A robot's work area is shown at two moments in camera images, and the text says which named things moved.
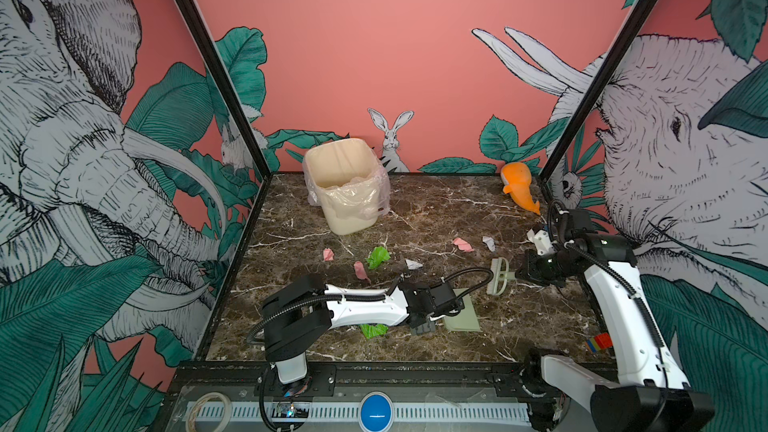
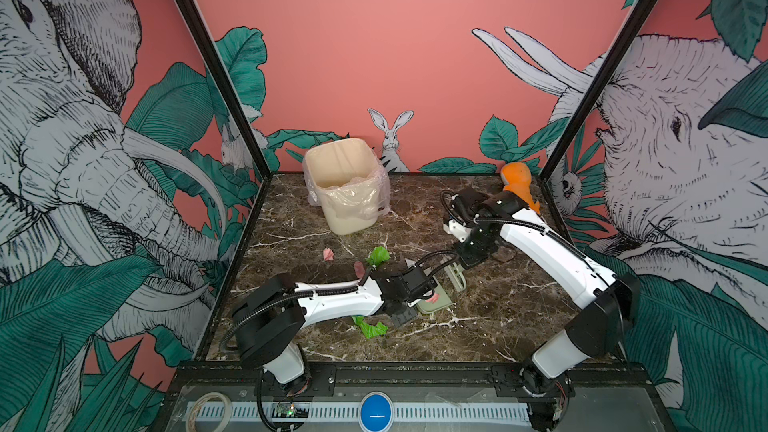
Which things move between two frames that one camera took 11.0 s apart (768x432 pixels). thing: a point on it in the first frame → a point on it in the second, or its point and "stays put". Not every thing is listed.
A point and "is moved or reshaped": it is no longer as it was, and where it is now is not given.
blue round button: [376, 412] stays put
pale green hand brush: [499, 276] → [455, 274]
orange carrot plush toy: [517, 179] stays put
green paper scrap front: [374, 330] stays put
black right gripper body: [551, 269] → [475, 250]
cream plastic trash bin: [350, 182] stays put
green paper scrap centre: [379, 255] stays put
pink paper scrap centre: [359, 270] stays put
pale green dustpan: [466, 320] is moved or reshaped
